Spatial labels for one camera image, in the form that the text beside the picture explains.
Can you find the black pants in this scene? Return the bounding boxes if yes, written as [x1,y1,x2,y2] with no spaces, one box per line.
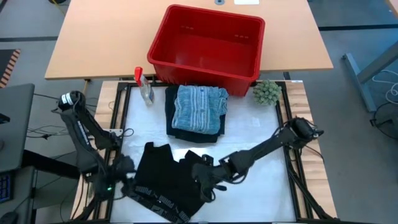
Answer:
[164,85,227,144]

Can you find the grey metal table leg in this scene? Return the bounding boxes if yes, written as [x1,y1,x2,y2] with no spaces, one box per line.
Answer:
[341,40,398,113]

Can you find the clear spray bottle red trigger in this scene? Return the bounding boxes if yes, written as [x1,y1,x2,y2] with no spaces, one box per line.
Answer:
[133,66,155,106]

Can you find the grey striped garment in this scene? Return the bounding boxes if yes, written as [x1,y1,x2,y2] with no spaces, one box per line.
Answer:
[171,85,229,136]

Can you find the black cable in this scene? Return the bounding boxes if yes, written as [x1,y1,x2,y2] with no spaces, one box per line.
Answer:
[33,93,62,101]

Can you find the green artificial potted plant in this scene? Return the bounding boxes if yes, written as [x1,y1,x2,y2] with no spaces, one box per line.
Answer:
[252,79,282,106]

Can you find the black round floor stand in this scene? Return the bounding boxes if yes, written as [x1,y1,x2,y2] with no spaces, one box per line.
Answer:
[369,102,398,146]

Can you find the hazard striped floor mat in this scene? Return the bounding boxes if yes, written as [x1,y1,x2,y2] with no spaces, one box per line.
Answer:
[0,49,21,89]

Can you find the small black garment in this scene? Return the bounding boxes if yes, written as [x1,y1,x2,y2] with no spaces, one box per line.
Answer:
[126,142,213,224]

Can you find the beige wooden table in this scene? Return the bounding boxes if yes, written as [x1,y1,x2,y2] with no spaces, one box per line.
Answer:
[44,0,334,81]

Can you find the red plastic laundry bin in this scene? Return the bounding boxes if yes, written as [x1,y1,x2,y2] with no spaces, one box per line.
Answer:
[146,4,266,96]

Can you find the black aluminium rig frame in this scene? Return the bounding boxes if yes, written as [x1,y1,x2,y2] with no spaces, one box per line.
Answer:
[71,80,338,224]

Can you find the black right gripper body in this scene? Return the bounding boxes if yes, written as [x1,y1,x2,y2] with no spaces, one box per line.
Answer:
[191,159,233,191]

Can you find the dark computer keyboard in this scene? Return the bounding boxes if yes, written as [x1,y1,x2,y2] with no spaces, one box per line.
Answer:
[0,172,14,203]

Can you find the white cable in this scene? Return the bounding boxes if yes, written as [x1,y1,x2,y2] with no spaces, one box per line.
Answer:
[371,68,398,105]

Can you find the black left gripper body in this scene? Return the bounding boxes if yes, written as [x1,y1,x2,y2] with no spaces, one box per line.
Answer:
[97,154,138,200]

